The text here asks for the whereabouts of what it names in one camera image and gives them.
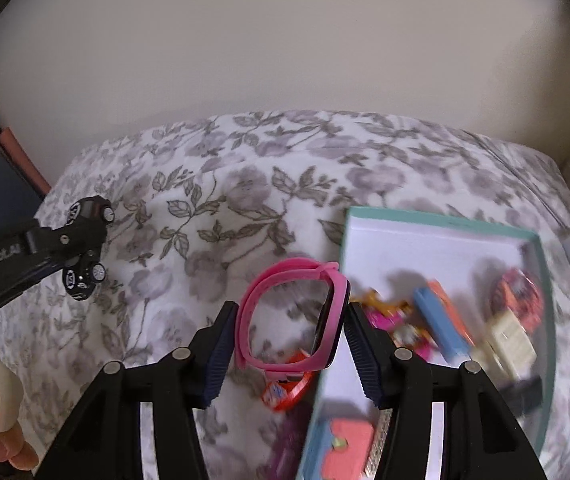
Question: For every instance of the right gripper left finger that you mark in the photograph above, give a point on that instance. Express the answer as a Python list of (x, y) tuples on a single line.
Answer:
[(101, 438)]

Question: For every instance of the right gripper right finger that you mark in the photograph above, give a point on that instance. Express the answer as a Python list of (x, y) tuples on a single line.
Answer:
[(481, 436)]

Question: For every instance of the black power adapter cube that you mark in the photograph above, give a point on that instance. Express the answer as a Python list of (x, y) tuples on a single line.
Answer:
[(523, 397)]

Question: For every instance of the cream hair claw clip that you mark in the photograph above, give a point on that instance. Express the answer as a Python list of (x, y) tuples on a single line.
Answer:
[(506, 353)]

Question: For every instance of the black toy car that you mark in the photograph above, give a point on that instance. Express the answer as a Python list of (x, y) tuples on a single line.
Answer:
[(86, 230)]

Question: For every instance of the blue orange retractable knife toy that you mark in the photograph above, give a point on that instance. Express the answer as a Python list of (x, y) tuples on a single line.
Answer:
[(444, 322)]

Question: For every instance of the pink doll figure toy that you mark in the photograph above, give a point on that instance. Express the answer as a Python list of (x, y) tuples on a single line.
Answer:
[(401, 321)]

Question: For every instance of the clear round bead case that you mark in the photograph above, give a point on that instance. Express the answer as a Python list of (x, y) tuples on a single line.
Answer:
[(517, 292)]

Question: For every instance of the red white glue stick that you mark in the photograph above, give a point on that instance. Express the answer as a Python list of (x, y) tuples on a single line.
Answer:
[(282, 393)]

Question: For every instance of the purple lighter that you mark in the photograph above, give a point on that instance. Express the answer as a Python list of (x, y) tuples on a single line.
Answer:
[(289, 443)]

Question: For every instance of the pink wrist band watch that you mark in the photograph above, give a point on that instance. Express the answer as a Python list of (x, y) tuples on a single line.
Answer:
[(329, 323)]

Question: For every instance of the gold black patterned box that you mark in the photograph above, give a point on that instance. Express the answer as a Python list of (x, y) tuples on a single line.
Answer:
[(378, 444)]

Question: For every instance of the person's left hand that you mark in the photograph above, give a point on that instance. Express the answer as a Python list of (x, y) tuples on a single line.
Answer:
[(0, 439)]

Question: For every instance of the teal rimmed white tray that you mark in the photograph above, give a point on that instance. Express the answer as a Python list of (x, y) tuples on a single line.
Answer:
[(395, 251)]

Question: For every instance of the floral grey white blanket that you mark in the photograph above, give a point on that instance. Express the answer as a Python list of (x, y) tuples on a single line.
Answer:
[(203, 207)]

